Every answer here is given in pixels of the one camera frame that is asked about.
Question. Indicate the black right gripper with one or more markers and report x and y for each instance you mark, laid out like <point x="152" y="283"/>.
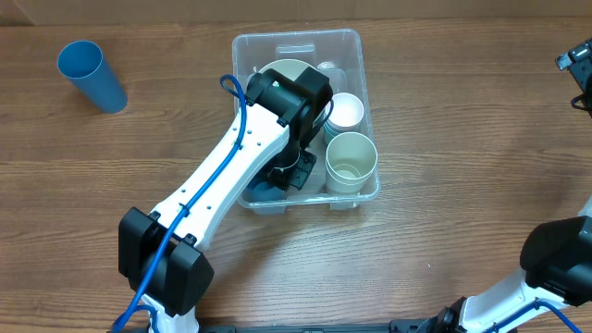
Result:
<point x="579" y="61"/>

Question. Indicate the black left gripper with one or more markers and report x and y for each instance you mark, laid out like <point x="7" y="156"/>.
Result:
<point x="290" y="166"/>

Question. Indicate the blue tall cup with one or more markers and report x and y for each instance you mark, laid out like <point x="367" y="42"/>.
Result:
<point x="260" y="190"/>
<point x="84" y="64"/>

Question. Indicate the cream tall cup back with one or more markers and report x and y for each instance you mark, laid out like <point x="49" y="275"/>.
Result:
<point x="351" y="158"/>

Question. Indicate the cream tall cup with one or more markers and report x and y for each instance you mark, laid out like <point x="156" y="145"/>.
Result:
<point x="347" y="185"/>
<point x="351" y="158"/>

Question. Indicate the pink small cup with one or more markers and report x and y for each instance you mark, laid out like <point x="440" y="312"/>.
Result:
<point x="347" y="112"/>

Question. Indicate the cream bowl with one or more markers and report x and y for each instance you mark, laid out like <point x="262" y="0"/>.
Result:
<point x="289" y="68"/>

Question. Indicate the green small cup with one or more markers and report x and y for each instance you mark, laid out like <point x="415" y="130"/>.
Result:
<point x="328" y="138"/>

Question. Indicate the cream tall cup front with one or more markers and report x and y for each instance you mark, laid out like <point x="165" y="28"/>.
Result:
<point x="347" y="185"/>

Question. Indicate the grey small cup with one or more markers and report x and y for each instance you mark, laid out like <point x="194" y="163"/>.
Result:
<point x="330" y="130"/>

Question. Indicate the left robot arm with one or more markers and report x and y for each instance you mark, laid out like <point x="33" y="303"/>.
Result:
<point x="161" y="253"/>

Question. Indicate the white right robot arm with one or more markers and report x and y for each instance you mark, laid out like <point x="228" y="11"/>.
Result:
<point x="554" y="273"/>

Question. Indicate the clear plastic storage bin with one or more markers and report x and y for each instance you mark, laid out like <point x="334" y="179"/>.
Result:
<point x="337" y="54"/>

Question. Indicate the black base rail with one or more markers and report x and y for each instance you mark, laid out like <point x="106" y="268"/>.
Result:
<point x="393" y="326"/>

